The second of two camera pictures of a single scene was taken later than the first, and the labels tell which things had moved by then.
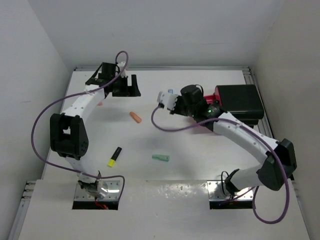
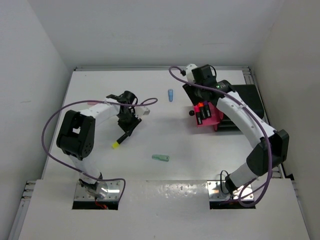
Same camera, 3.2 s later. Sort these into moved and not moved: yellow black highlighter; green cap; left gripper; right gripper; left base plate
Moved: yellow black highlighter; right gripper; left gripper
Not moved: left base plate; green cap
